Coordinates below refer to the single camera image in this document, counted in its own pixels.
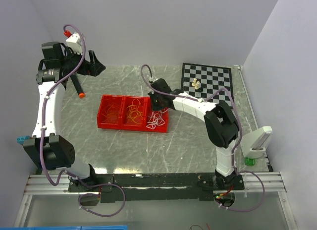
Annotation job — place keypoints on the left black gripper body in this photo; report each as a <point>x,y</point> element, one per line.
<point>88,69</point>

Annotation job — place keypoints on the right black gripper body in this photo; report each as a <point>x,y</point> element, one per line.
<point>157,104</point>

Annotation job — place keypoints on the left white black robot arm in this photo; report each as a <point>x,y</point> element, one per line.
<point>46,147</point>

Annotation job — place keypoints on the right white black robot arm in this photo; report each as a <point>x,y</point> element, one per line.
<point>221,124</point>

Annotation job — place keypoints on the black microphone orange end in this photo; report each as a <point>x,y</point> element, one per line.
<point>77,86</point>

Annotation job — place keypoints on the cream chess piece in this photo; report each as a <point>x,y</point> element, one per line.
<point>197,85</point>
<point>194,83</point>

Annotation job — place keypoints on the red three-compartment tray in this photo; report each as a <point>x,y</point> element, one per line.
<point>131,113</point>

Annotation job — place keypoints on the black grey chessboard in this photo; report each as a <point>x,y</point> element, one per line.
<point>211,79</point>

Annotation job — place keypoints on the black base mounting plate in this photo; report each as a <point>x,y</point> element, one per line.
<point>160,186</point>

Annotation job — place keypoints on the white grey stand device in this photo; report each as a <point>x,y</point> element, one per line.
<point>255,143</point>

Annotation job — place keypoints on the blue brown toy block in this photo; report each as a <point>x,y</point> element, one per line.
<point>24,140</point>

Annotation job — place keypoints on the green toy block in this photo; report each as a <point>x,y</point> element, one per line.
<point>250,161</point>

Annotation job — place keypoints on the blue plastic bin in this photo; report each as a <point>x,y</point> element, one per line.
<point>70,228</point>

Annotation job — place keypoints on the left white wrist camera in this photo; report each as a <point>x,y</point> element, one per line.
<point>75,43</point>

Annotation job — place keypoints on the aluminium rail frame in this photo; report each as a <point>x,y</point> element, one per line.
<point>269,181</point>

